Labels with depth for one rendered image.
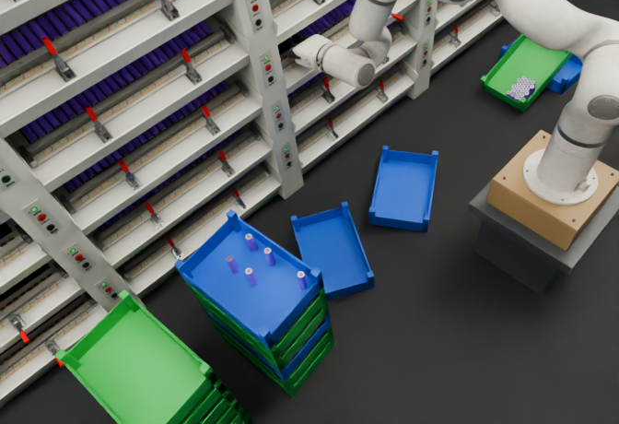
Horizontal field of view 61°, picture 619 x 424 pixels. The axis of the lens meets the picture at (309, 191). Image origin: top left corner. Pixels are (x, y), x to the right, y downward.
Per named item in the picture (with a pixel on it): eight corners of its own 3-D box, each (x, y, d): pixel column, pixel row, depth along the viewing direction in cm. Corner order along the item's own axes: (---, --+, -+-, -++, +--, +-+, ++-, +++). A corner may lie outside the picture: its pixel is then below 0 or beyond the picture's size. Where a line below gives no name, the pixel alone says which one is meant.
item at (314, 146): (411, 88, 215) (422, 68, 202) (299, 173, 195) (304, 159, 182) (377, 53, 219) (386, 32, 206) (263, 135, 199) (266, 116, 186)
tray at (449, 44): (517, 6, 238) (532, -16, 226) (426, 76, 218) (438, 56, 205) (484, -23, 242) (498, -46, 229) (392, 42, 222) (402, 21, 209)
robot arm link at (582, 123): (613, 119, 130) (658, 38, 111) (602, 173, 120) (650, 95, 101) (561, 106, 133) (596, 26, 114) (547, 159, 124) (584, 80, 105)
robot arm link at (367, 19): (402, -36, 130) (364, 51, 155) (355, -19, 122) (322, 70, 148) (426, -12, 127) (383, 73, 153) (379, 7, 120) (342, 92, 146)
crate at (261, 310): (324, 286, 130) (321, 270, 123) (269, 350, 121) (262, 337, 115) (238, 225, 143) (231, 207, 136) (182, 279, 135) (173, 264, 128)
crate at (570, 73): (589, 69, 218) (596, 54, 212) (561, 95, 211) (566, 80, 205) (526, 39, 233) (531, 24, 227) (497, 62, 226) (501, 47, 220)
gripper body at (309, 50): (318, 77, 152) (294, 65, 159) (344, 60, 155) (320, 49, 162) (312, 54, 147) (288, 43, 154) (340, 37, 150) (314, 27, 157)
